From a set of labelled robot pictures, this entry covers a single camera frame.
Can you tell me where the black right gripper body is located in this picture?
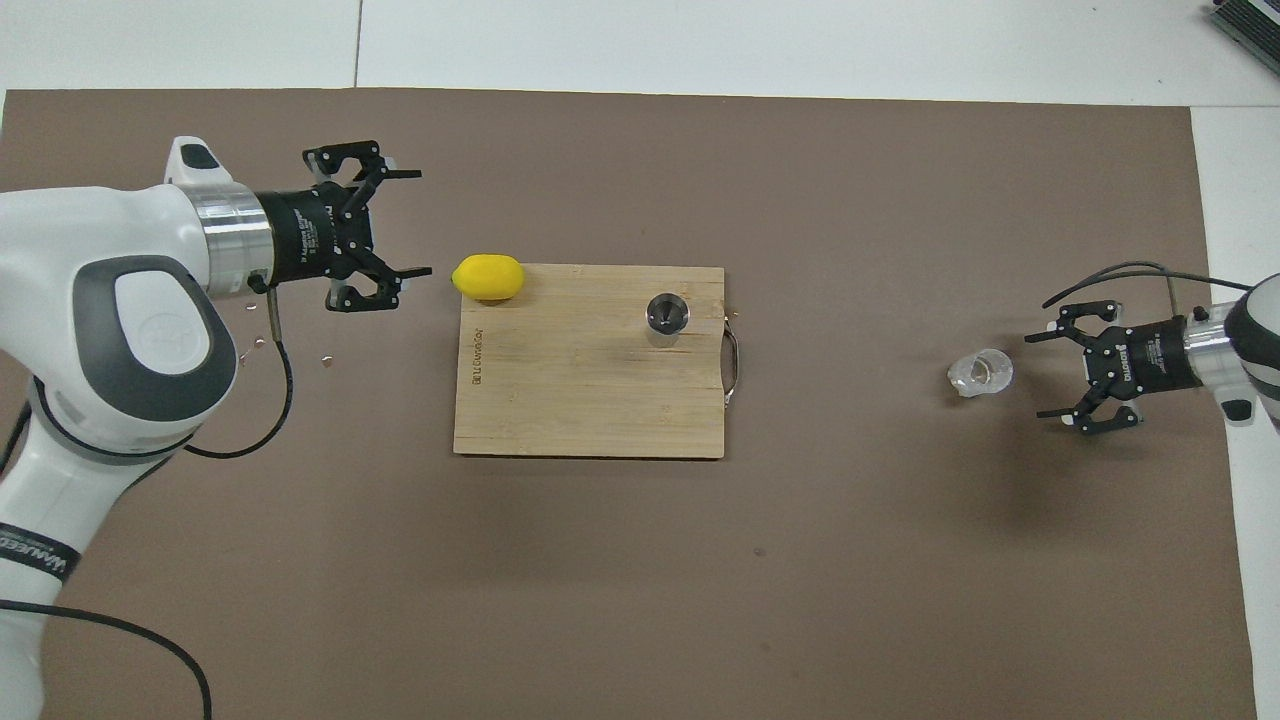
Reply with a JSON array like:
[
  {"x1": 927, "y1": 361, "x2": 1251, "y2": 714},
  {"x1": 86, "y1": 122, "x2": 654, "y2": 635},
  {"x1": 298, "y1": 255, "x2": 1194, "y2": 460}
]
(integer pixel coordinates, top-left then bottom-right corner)
[{"x1": 1094, "y1": 319, "x2": 1202, "y2": 397}]

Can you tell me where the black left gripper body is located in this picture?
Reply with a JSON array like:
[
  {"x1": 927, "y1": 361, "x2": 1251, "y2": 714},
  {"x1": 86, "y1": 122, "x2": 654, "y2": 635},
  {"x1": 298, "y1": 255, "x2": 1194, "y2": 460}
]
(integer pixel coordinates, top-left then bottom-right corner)
[{"x1": 261, "y1": 187, "x2": 380, "y2": 284}]

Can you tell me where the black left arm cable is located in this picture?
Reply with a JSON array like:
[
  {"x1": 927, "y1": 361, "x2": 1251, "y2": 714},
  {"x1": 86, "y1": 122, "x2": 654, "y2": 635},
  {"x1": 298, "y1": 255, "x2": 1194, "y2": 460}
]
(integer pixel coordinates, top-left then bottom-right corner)
[{"x1": 0, "y1": 290, "x2": 297, "y2": 720}]

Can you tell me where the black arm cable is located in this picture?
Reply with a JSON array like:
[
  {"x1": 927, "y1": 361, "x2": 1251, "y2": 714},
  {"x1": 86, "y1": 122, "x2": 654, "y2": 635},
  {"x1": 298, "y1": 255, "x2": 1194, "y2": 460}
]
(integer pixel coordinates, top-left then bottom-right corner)
[
  {"x1": 0, "y1": 290, "x2": 297, "y2": 720},
  {"x1": 1040, "y1": 261, "x2": 1253, "y2": 312}
]

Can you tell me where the clear glass cup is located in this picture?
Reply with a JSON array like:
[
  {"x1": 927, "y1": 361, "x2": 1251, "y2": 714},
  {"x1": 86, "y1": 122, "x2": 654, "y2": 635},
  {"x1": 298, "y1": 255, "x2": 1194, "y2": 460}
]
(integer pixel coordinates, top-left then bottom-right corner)
[{"x1": 947, "y1": 348, "x2": 1015, "y2": 401}]

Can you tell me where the brown table mat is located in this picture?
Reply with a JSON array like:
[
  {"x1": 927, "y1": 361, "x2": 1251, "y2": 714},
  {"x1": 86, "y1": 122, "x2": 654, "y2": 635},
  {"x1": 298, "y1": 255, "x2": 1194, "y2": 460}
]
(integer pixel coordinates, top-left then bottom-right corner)
[{"x1": 0, "y1": 88, "x2": 1259, "y2": 720}]

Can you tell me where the wooden cutting board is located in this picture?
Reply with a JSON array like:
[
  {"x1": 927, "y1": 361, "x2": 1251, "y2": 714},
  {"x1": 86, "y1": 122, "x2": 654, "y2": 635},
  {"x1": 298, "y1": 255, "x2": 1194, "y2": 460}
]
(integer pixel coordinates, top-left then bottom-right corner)
[{"x1": 453, "y1": 264, "x2": 741, "y2": 460}]

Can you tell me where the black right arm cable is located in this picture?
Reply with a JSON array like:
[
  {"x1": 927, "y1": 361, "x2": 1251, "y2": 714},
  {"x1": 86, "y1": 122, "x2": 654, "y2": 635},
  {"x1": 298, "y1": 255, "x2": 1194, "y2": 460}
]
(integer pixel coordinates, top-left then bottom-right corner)
[{"x1": 1040, "y1": 261, "x2": 1253, "y2": 312}]

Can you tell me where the grey ribbed device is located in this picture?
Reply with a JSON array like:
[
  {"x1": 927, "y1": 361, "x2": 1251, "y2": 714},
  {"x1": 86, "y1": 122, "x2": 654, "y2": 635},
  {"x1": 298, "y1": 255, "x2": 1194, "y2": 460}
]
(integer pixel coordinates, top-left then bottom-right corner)
[{"x1": 1205, "y1": 0, "x2": 1280, "y2": 77}]

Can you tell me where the yellow lemon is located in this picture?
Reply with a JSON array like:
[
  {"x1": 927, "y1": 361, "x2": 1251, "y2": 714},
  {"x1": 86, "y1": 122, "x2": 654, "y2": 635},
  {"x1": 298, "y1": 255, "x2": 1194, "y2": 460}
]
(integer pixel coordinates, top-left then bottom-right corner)
[{"x1": 451, "y1": 254, "x2": 526, "y2": 303}]

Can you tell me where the metal jigger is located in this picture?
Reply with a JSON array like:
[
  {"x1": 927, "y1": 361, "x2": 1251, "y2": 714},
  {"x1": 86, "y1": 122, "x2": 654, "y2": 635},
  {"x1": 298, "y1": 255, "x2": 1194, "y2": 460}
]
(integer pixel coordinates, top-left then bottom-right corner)
[{"x1": 645, "y1": 292, "x2": 691, "y2": 347}]

